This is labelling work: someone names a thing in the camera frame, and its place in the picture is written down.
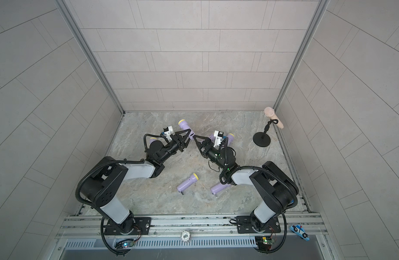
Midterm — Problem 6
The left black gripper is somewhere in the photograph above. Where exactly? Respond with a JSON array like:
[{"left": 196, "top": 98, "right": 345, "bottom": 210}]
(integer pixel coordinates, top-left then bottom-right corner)
[{"left": 158, "top": 131, "right": 193, "bottom": 165}]

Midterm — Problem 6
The purple flashlight horizontal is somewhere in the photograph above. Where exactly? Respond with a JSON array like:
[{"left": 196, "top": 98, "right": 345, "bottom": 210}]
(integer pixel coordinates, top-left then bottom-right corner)
[{"left": 178, "top": 119, "right": 195, "bottom": 140}]

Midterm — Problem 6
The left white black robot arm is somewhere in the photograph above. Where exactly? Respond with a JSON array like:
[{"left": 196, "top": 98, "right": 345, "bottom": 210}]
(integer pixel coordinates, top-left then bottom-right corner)
[{"left": 75, "top": 129, "right": 191, "bottom": 235}]

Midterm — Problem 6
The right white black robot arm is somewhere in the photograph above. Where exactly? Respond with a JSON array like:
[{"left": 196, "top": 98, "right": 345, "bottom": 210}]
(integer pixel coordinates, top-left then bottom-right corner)
[{"left": 193, "top": 135, "right": 299, "bottom": 232}]

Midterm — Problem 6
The purple flashlight back right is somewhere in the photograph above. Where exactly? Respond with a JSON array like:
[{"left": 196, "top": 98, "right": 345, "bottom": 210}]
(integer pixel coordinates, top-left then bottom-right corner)
[{"left": 227, "top": 133, "right": 235, "bottom": 146}]

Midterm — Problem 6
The purple flashlight front middle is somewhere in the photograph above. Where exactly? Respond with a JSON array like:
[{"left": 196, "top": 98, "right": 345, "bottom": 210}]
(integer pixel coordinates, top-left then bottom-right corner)
[{"left": 177, "top": 173, "right": 199, "bottom": 194}]

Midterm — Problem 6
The purple flashlight front right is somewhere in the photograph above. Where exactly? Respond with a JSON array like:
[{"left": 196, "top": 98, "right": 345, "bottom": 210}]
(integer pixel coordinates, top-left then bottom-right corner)
[{"left": 210, "top": 183, "right": 231, "bottom": 195}]

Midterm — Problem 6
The beige microphone on stand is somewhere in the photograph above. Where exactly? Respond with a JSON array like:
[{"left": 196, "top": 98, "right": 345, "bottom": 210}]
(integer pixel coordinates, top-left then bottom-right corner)
[{"left": 264, "top": 107, "right": 284, "bottom": 129}]

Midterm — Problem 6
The right circuit board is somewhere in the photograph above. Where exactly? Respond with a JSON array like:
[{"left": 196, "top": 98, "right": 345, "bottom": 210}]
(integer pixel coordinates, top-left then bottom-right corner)
[{"left": 255, "top": 236, "right": 276, "bottom": 252}]

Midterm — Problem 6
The left green circuit board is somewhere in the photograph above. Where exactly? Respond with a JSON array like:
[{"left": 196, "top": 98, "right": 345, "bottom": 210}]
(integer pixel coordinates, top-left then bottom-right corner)
[{"left": 115, "top": 238, "right": 137, "bottom": 250}]

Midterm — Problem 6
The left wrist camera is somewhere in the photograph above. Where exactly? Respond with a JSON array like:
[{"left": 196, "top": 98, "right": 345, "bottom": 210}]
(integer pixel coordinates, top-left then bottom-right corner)
[{"left": 162, "top": 126, "right": 174, "bottom": 141}]

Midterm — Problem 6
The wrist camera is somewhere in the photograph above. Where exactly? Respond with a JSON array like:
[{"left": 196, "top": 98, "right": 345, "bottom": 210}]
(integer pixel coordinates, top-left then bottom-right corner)
[
  {"left": 214, "top": 131, "right": 224, "bottom": 147},
  {"left": 162, "top": 126, "right": 174, "bottom": 141}
]

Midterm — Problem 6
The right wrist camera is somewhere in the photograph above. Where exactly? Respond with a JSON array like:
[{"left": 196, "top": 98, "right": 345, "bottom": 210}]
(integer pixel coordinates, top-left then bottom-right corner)
[{"left": 214, "top": 131, "right": 224, "bottom": 147}]

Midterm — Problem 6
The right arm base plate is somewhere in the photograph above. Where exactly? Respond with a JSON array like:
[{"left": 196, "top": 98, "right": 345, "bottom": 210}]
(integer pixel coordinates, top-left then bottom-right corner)
[{"left": 229, "top": 216, "right": 281, "bottom": 234}]

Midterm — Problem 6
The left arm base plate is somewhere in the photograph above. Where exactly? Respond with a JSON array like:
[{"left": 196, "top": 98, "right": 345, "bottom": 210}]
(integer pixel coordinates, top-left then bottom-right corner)
[{"left": 104, "top": 217, "right": 152, "bottom": 236}]

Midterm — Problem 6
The blue tag on rail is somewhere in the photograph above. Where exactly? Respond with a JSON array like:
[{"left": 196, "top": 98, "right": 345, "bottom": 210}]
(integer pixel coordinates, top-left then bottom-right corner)
[{"left": 290, "top": 225, "right": 310, "bottom": 241}]

